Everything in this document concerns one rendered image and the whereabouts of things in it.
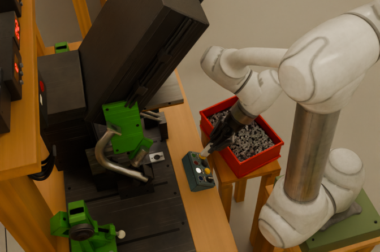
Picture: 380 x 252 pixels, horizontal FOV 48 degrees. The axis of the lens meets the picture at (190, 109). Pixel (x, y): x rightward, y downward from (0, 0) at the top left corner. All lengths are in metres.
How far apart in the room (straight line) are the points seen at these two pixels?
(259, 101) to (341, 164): 0.32
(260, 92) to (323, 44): 0.59
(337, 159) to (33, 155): 0.89
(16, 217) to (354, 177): 1.02
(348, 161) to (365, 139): 1.66
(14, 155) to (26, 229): 0.46
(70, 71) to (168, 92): 0.37
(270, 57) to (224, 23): 2.48
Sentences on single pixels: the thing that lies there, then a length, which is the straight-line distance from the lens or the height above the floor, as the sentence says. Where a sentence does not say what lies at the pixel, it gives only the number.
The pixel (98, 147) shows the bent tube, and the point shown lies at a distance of 1.49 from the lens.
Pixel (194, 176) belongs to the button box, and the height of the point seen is 0.95.
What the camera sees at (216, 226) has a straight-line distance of 1.58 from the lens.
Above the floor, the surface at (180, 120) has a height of 0.90.
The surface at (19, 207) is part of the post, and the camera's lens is 1.35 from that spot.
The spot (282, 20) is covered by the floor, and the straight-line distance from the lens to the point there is 3.81.
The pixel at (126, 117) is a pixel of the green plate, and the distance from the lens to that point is 1.47.
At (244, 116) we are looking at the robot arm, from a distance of 1.50.
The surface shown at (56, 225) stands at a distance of 1.39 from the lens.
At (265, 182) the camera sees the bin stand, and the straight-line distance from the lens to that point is 1.92.
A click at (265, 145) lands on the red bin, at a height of 0.88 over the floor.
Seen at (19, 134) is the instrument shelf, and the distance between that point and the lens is 1.08.
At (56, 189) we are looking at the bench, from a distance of 1.76.
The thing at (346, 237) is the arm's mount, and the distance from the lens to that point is 1.61.
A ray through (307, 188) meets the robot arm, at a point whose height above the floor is 1.30.
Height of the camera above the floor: 2.34
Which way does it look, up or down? 50 degrees down
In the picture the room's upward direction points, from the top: 2 degrees counter-clockwise
